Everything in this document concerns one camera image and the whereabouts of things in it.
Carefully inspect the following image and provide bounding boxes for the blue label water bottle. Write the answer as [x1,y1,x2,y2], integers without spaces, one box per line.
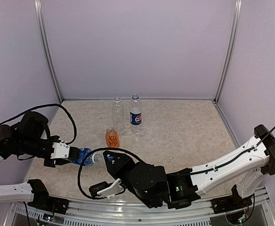
[68,148,103,166]

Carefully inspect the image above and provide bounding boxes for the orange juice bottle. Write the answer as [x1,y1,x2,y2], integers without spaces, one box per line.
[105,127,120,148]

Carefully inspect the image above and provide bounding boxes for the clear plastic bottle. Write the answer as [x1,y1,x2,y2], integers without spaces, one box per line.
[112,97,125,133]

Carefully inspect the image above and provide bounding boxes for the Pepsi bottle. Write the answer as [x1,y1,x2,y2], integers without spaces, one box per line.
[129,93,142,133]

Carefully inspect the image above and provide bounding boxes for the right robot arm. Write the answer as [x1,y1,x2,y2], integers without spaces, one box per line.
[103,124,275,209]

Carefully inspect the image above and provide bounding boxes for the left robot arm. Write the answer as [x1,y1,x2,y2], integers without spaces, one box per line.
[0,111,71,210]

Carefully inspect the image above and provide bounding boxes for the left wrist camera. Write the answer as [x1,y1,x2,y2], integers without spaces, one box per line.
[50,141,79,159]

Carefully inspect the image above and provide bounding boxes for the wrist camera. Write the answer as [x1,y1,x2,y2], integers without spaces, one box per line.
[50,141,79,159]
[89,178,126,199]

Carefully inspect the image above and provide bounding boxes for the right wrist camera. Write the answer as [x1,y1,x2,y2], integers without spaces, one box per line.
[89,178,126,199]

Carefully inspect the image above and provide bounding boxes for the left camera cable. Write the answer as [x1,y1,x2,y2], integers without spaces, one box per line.
[0,103,78,145]

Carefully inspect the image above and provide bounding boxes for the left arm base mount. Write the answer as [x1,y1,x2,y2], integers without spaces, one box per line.
[27,179,69,215]

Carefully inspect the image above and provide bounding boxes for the aluminium front rail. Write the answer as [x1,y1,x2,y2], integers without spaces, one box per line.
[4,186,275,226]

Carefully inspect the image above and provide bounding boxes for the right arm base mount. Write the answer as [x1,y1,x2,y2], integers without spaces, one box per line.
[211,185,253,214]

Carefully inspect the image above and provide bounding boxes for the left aluminium post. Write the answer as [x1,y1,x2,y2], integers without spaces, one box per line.
[34,0,64,104]

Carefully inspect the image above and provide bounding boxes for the aluminium post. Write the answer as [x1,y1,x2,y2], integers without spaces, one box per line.
[34,0,64,104]
[214,0,243,105]

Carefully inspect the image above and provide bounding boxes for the right aluminium post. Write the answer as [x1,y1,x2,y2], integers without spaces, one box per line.
[214,0,243,105]

